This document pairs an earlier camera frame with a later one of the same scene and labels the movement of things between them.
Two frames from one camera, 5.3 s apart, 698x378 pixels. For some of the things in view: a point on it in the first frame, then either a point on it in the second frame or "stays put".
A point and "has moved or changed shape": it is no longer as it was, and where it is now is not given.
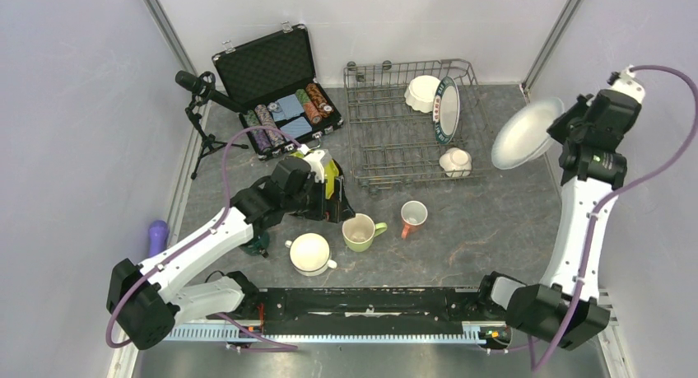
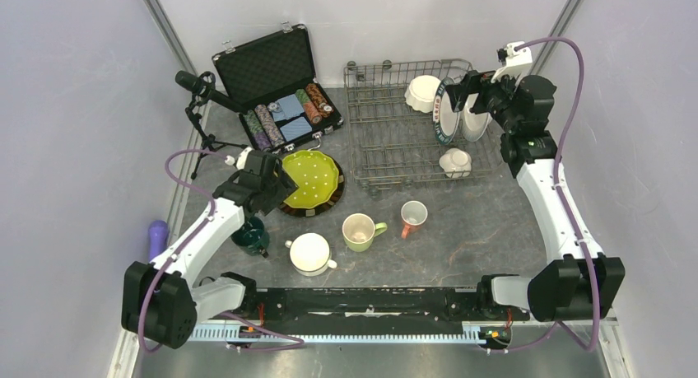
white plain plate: x=523 y=135 has moved or changed shape
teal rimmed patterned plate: x=447 y=107 stays put
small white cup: x=456 y=163 stays put
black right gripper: x=557 y=127 → x=475 y=82
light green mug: x=360 y=231 stays put
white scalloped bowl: x=419 y=96 stays put
